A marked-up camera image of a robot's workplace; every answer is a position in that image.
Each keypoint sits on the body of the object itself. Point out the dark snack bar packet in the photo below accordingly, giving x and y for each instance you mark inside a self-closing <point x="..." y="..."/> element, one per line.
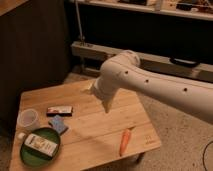
<point x="59" y="110"/>

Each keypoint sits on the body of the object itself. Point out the translucent ceramic cup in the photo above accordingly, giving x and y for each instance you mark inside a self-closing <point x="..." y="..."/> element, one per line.
<point x="28" y="119"/>

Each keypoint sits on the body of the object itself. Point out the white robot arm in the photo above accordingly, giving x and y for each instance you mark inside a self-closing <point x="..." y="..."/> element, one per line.
<point x="123" y="71"/>

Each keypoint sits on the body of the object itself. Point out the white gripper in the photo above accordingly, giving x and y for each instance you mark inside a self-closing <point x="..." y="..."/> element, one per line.
<point x="103" y="90"/>

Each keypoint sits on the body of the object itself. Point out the background shelf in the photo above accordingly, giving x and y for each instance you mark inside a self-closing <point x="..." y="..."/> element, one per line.
<point x="156" y="9"/>

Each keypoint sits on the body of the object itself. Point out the black handle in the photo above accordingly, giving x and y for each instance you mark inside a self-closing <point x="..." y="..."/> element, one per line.
<point x="190" y="64"/>

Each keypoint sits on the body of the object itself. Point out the white carton box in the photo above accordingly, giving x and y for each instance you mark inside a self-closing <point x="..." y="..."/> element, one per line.
<point x="41" y="144"/>

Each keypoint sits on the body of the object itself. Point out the orange pepper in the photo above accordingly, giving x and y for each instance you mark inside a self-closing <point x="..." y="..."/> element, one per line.
<point x="126" y="136"/>

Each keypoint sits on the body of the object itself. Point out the wooden table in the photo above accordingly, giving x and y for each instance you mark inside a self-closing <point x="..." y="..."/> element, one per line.
<point x="94" y="136"/>

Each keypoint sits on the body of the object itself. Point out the blue sponge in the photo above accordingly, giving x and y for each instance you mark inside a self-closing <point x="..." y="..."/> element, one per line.
<point x="57" y="123"/>

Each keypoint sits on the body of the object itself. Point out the vertical metal pole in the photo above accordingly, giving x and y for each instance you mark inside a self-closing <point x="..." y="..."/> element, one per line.
<point x="81" y="37"/>

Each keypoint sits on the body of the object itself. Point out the grey metal rail beam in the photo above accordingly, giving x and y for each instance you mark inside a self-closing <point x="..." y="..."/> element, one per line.
<point x="154" y="63"/>

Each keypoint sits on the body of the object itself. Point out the small white egg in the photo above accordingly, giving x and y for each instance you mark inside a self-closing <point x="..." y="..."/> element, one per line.
<point x="21" y="136"/>

